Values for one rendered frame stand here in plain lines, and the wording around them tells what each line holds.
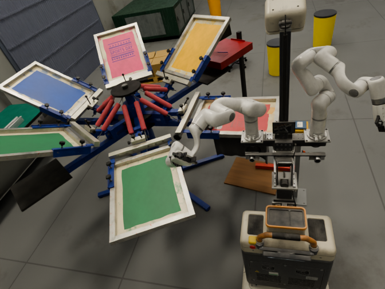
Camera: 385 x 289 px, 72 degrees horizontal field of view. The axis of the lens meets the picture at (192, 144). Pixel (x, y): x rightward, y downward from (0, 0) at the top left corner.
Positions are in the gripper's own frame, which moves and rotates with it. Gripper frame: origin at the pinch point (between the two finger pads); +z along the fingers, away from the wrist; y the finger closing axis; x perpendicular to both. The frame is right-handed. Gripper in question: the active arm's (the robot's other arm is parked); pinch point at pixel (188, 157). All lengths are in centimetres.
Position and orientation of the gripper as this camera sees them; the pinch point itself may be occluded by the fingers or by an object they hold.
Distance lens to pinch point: 130.5
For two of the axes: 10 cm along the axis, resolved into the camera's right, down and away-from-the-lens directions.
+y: 8.7, 3.9, 3.1
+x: -3.2, 9.1, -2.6
